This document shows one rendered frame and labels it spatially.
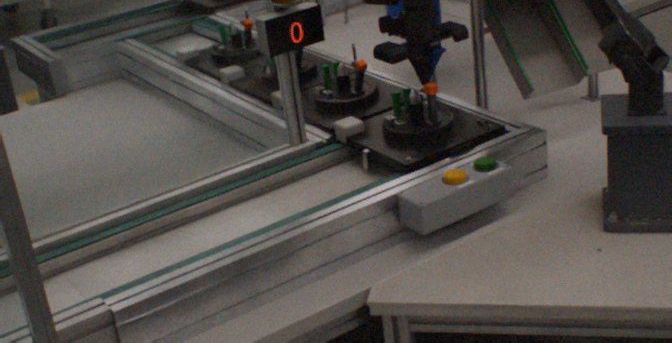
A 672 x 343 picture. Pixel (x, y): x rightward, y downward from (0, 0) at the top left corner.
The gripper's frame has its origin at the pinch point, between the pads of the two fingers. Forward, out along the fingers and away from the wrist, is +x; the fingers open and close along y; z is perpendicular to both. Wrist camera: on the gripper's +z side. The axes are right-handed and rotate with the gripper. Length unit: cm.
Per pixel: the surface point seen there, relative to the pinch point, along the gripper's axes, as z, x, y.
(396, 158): -4.5, 13.4, 11.3
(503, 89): 27, 24, -44
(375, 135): 7.3, 13.5, 7.6
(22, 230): -18, -5, 82
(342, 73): 28.3, 7.6, 0.4
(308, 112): 28.6, 13.7, 9.8
